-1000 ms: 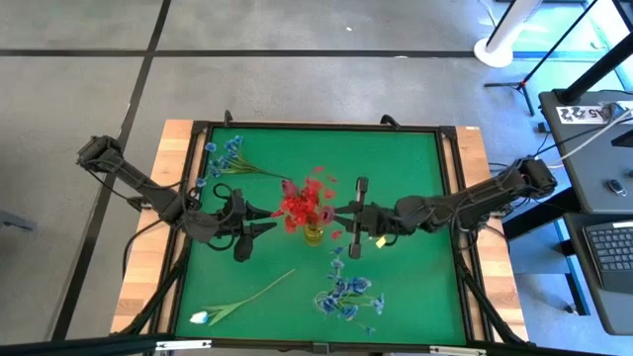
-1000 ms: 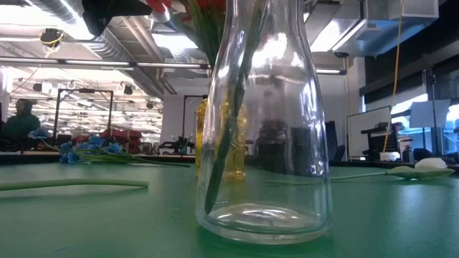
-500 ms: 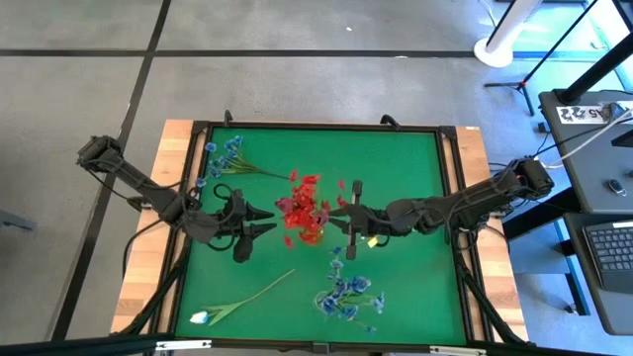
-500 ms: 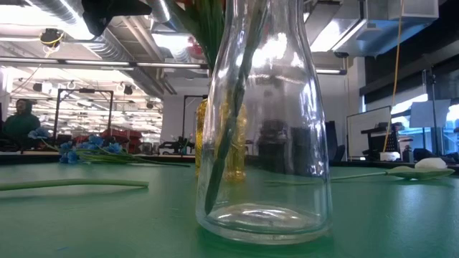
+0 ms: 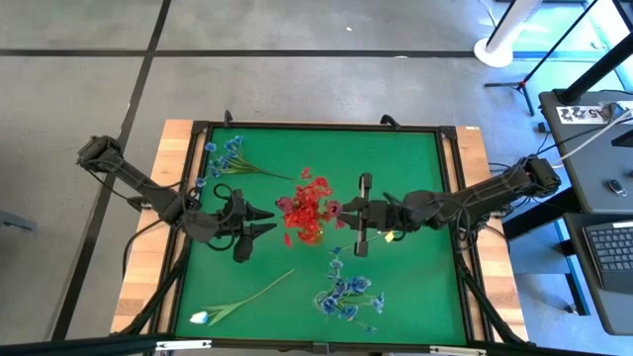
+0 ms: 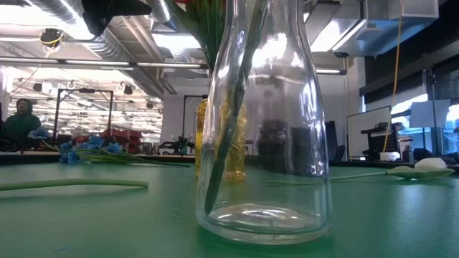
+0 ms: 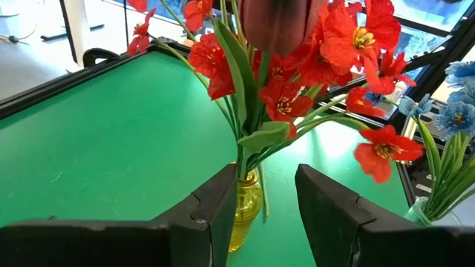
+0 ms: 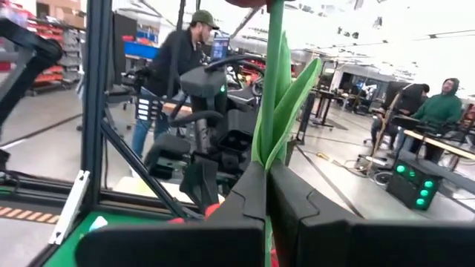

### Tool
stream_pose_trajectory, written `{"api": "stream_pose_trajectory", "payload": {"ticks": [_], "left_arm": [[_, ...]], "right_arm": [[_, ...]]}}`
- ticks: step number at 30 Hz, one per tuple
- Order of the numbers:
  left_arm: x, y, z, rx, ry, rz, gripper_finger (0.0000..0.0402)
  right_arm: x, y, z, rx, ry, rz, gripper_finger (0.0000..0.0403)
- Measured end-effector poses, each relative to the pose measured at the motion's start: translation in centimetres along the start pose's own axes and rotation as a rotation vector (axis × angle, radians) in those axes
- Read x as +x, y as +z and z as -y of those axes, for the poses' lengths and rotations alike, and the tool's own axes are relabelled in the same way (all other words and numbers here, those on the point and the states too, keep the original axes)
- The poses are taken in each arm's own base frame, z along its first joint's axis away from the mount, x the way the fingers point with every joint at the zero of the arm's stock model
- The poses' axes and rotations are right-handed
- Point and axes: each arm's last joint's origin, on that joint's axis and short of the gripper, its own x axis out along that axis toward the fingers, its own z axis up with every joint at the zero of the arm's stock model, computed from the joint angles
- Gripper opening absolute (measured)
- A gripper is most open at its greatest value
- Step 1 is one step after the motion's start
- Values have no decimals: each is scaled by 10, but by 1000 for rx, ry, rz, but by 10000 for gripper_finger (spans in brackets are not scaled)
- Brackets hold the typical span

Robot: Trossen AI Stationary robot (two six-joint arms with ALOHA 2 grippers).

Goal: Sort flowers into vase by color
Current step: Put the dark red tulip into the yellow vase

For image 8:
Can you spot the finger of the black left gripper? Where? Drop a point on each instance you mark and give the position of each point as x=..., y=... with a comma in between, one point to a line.
x=200, y=181

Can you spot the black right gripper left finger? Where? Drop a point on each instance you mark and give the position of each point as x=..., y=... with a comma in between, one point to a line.
x=167, y=244

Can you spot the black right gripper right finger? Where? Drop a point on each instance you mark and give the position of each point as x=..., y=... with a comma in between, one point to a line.
x=371, y=244

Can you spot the red poppy flower bunch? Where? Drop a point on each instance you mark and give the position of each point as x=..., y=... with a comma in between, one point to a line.
x=212, y=209

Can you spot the red tulip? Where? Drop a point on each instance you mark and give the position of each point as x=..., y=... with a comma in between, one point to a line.
x=271, y=92

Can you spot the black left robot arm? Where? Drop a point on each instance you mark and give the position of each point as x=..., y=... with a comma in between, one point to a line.
x=202, y=85

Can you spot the black box with green lights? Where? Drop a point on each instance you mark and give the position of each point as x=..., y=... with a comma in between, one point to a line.
x=408, y=185

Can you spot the laptop screen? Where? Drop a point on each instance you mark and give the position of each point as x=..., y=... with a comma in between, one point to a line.
x=220, y=48

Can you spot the person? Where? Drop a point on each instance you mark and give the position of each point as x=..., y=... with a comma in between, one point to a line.
x=439, y=109
x=412, y=98
x=178, y=59

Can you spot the wooden background table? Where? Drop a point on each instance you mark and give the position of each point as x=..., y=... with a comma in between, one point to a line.
x=445, y=146

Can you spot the shelf with red bins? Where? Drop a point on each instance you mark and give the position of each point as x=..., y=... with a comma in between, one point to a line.
x=52, y=74

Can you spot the white frame bracket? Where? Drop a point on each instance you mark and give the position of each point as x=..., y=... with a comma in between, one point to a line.
x=70, y=207

